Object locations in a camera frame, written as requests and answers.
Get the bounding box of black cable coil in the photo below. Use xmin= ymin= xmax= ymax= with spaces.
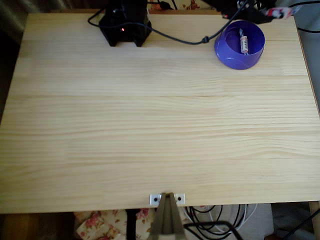
xmin=188 ymin=204 xmax=249 ymax=236

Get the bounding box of pale wrapped candy with lettering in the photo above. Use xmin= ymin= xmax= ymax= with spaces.
xmin=235 ymin=27 xmax=250 ymax=55

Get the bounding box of black stand post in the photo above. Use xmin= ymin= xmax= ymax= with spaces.
xmin=125 ymin=209 xmax=137 ymax=240

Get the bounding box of red white candy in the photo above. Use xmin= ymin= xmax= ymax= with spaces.
xmin=265 ymin=6 xmax=303 ymax=20

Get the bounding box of white metal bracket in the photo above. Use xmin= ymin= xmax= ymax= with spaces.
xmin=149 ymin=192 xmax=187 ymax=206

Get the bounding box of purple plastic bowl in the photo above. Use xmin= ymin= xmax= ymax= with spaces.
xmin=214 ymin=20 xmax=266 ymax=71

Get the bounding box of wooden table leg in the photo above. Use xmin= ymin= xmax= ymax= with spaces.
xmin=308 ymin=201 xmax=320 ymax=227

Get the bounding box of grey fabric cushion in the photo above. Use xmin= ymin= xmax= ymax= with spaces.
xmin=219 ymin=203 xmax=274 ymax=240

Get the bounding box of olive camera stand pole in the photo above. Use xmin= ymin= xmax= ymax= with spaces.
xmin=149 ymin=191 xmax=188 ymax=240

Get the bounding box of black power cable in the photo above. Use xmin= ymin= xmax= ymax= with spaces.
xmin=146 ymin=0 xmax=179 ymax=11

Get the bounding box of floral fabric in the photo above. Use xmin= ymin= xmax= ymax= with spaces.
xmin=73 ymin=209 xmax=161 ymax=240
xmin=149 ymin=0 xmax=210 ymax=11

